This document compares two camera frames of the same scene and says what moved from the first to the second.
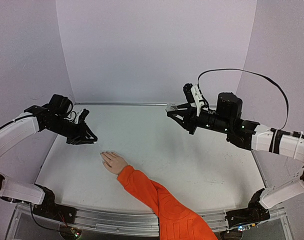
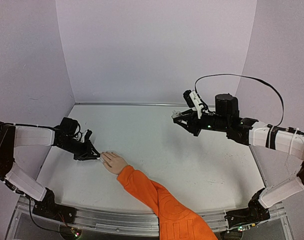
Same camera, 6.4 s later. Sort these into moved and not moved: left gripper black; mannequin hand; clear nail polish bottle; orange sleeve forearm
Moved: clear nail polish bottle; left gripper black
Not moved: mannequin hand; orange sleeve forearm
